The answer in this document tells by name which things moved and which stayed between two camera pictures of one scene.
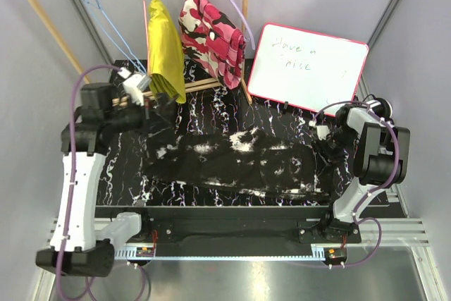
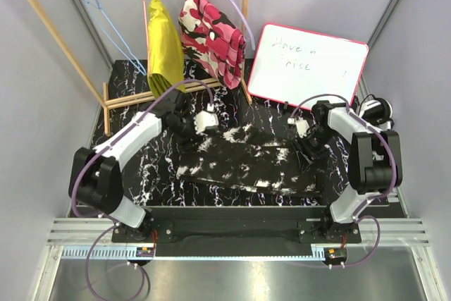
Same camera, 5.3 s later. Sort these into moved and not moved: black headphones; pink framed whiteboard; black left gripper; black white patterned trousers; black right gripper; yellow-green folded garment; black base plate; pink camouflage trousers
Moved: black left gripper; black white patterned trousers; black right gripper
Not moved: pink framed whiteboard; yellow-green folded garment; black headphones; pink camouflage trousers; black base plate
